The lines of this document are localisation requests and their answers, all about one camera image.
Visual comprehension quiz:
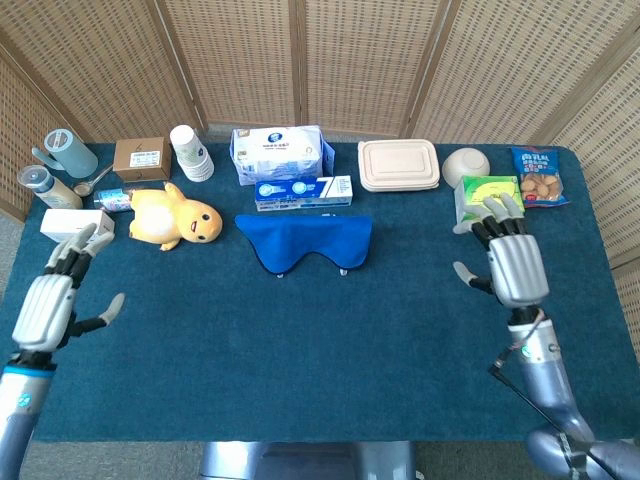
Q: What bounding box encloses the blue biscuit snack bag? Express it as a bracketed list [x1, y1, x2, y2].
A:
[509, 145, 571, 209]

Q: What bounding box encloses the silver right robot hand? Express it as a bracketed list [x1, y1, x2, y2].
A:
[452, 192, 550, 307]

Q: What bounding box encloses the blue white toothpaste box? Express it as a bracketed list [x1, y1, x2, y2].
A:
[254, 174, 354, 213]

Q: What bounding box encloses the white bowl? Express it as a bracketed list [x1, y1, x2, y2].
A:
[441, 147, 492, 190]

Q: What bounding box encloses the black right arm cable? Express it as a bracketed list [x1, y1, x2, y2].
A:
[488, 347, 626, 480]

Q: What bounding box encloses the green tissue pack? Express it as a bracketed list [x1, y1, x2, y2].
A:
[453, 175, 526, 229]

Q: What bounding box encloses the blue cloth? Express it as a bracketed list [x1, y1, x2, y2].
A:
[234, 213, 374, 276]

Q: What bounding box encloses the metal wire rack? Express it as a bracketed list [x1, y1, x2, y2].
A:
[274, 212, 351, 279]

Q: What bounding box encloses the beige bottle with clear cap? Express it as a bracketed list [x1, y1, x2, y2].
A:
[17, 164, 84, 211]

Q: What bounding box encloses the yellow plush toy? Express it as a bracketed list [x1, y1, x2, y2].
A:
[128, 181, 224, 252]

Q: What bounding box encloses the teal table cloth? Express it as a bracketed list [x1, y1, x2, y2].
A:
[0, 142, 640, 444]

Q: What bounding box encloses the white cardboard box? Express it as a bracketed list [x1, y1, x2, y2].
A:
[39, 208, 116, 246]

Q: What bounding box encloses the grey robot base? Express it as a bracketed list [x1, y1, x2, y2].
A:
[199, 441, 417, 480]

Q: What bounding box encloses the beige lidded food container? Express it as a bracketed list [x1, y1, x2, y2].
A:
[357, 139, 442, 194]

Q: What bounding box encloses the stack of paper cups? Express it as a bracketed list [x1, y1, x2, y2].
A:
[169, 124, 216, 183]

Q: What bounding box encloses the grey-blue mug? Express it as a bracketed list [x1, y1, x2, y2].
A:
[31, 128, 100, 180]

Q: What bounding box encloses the brown cardboard box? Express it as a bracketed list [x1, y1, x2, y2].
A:
[112, 136, 173, 183]

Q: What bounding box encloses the small blue-labelled plastic bottle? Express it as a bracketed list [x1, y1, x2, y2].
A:
[93, 187, 135, 214]

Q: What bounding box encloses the white blue tissue pack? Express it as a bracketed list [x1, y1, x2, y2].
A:
[229, 124, 335, 187]

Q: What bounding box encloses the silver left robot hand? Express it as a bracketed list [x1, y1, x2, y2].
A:
[10, 222, 126, 352]

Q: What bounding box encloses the metal spoon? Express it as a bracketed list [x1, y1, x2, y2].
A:
[72, 163, 115, 197]

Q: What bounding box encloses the woven folding screen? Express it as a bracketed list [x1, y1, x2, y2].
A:
[0, 0, 640, 361]

